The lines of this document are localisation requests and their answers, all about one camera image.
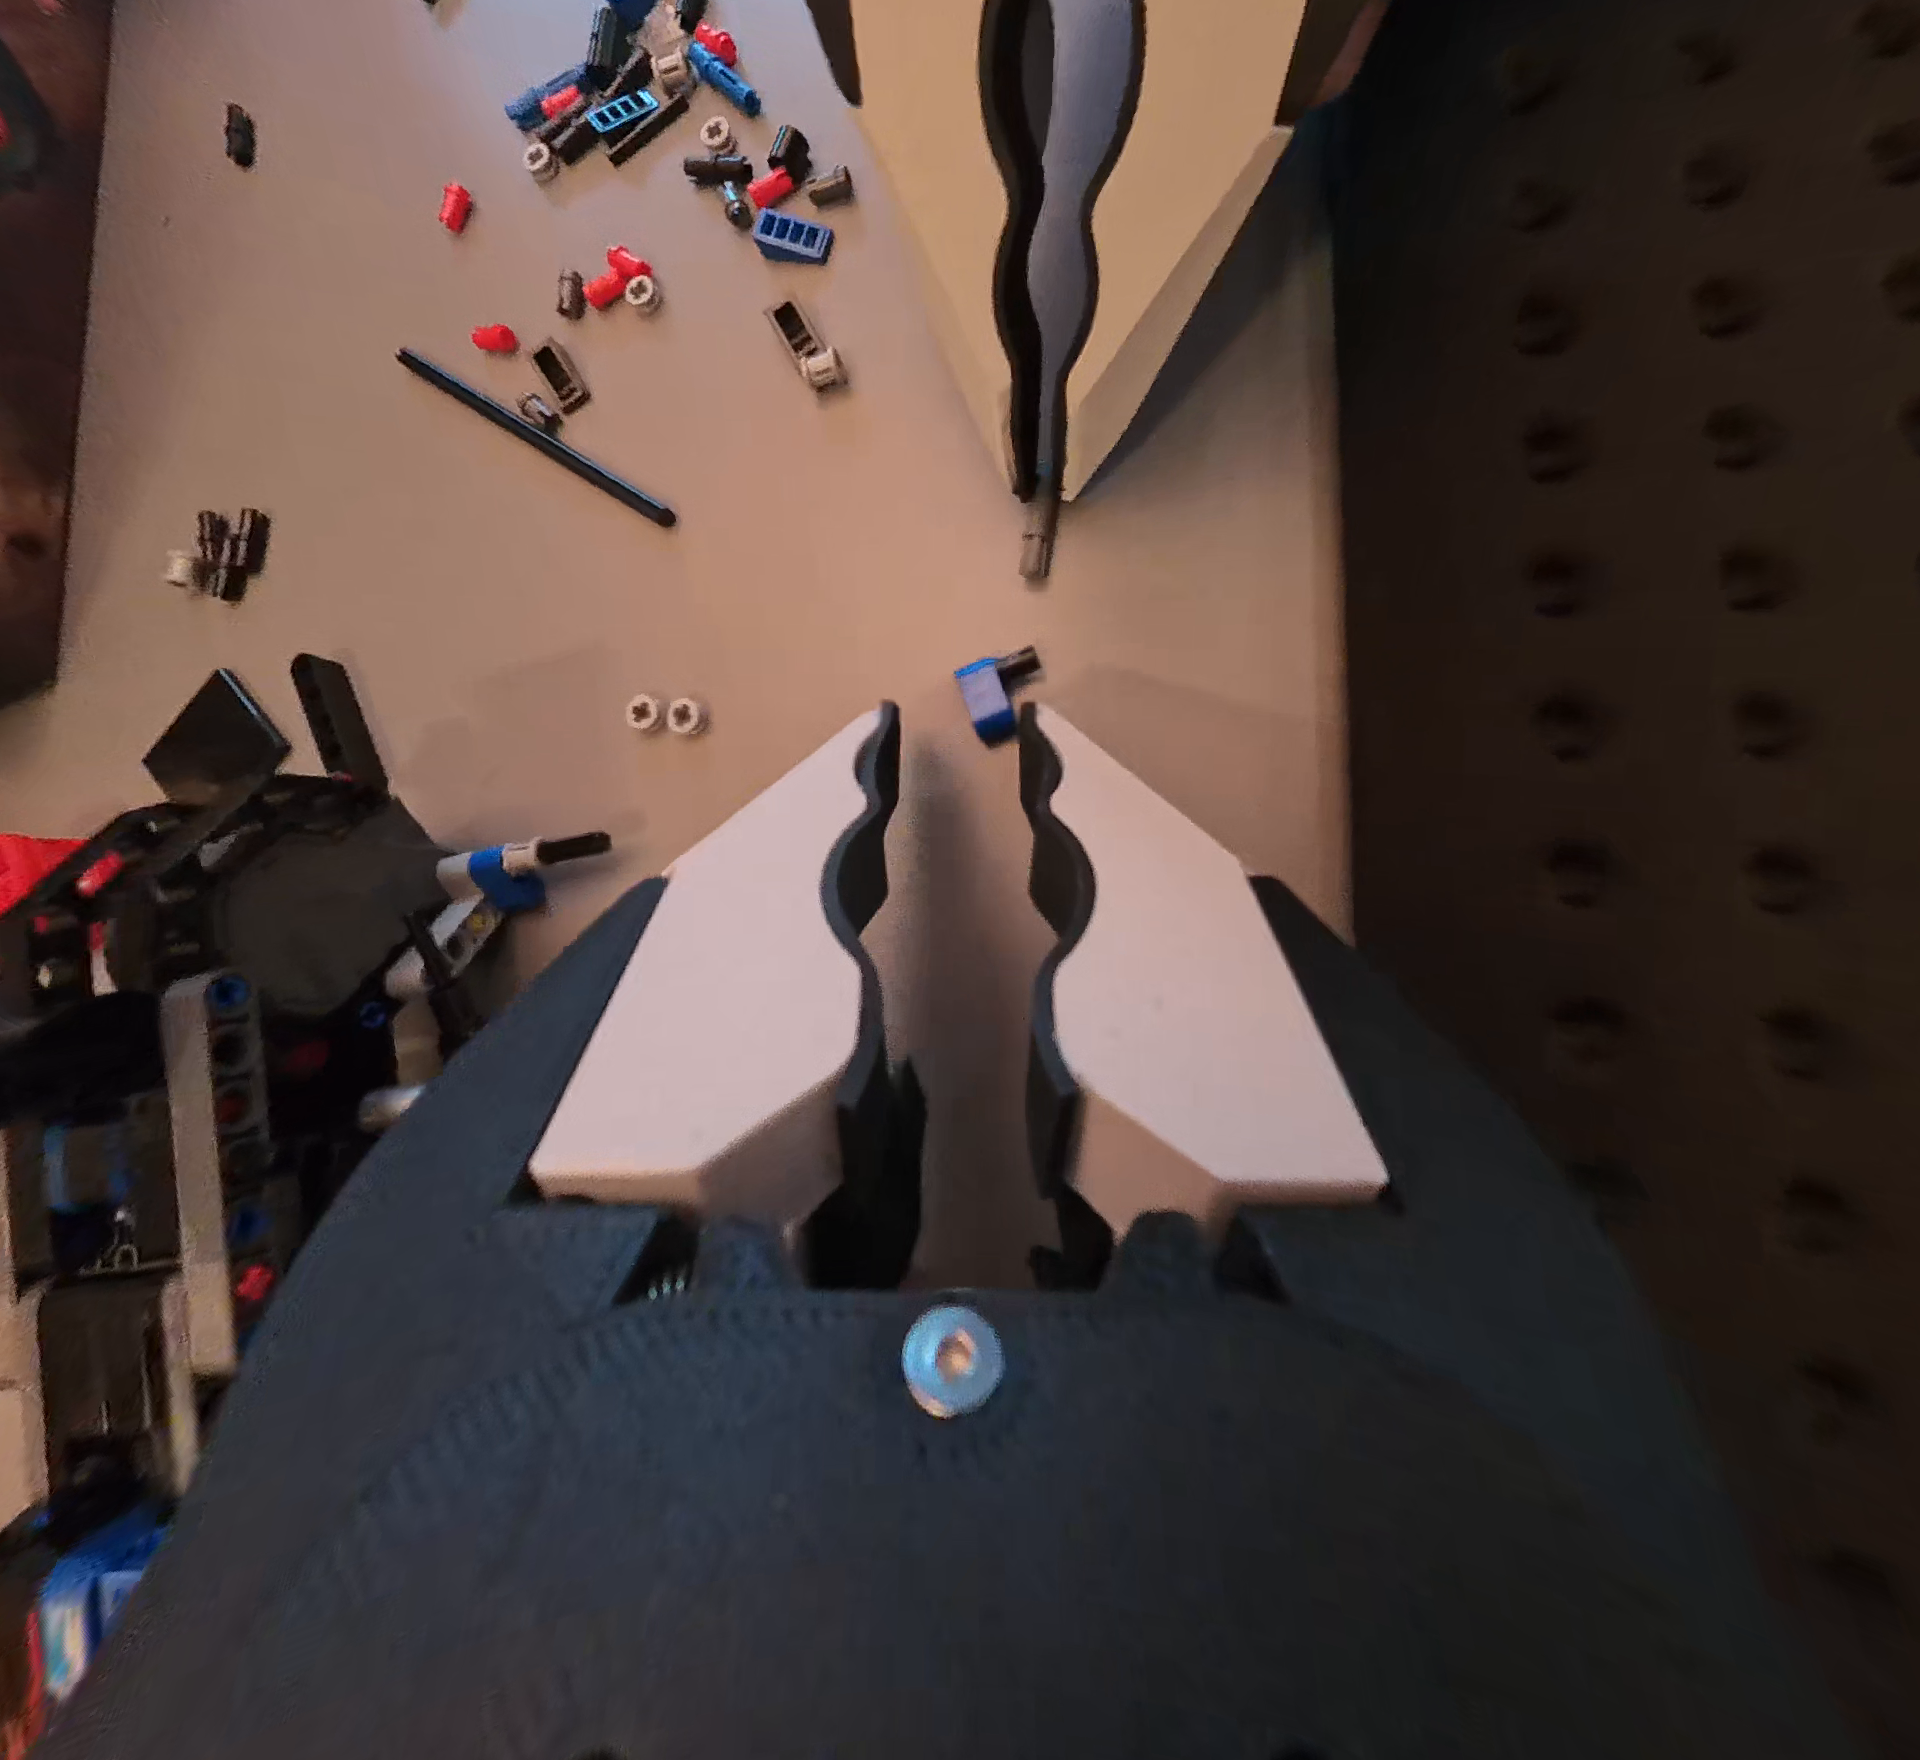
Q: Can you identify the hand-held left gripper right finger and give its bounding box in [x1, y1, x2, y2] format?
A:
[1015, 698, 1391, 1286]

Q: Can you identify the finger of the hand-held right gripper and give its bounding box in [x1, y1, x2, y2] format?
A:
[1035, 0, 1465, 504]
[746, 0, 1052, 504]

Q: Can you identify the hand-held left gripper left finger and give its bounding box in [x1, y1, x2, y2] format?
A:
[525, 698, 924, 1289]

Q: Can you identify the blue connector brick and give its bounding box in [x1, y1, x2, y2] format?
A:
[951, 646, 1045, 748]

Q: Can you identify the black toy truck model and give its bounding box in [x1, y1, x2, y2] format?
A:
[0, 761, 616, 1544]

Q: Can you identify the grey desk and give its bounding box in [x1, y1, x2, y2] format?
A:
[0, 0, 1359, 1537]

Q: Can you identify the black dimpled mat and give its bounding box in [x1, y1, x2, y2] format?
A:
[1327, 0, 1920, 1760]

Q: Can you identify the long black axle rod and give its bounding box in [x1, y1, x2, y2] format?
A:
[397, 348, 678, 531]

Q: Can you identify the blue flame print panel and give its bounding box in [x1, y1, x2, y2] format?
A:
[29, 1513, 166, 1733]

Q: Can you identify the toy truck set box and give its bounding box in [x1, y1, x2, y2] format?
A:
[0, 0, 123, 712]

